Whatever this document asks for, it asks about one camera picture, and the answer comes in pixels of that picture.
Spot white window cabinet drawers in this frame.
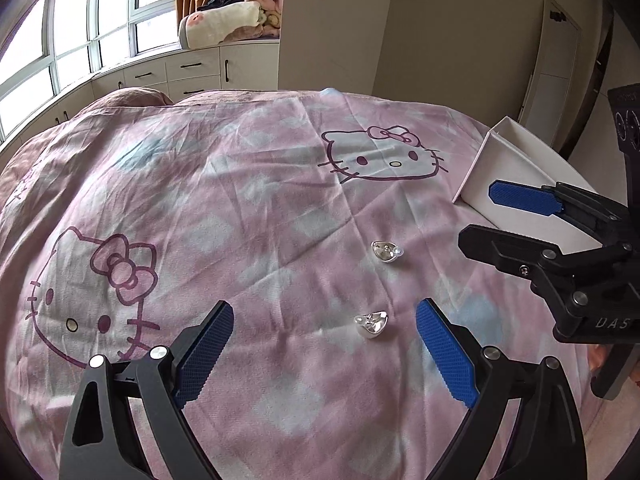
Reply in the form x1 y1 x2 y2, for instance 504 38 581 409
1 39 280 162

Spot white storage box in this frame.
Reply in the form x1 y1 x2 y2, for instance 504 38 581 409
452 117 600 254

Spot small silver heart charm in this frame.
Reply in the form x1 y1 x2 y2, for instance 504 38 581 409
354 311 388 339

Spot window with white frame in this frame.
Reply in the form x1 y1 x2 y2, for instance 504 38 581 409
1 0 177 140

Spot silver heart earring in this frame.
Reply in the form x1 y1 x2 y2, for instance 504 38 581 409
371 240 404 263

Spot pink pillow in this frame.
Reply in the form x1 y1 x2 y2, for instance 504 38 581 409
86 87 174 110

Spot folded cream pink blanket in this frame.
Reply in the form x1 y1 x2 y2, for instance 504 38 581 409
178 0 284 50

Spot pink Hello Kitty duvet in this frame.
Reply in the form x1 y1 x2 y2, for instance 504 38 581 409
1 89 599 479

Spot standing floor mirror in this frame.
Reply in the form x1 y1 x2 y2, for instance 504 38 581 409
518 0 582 145

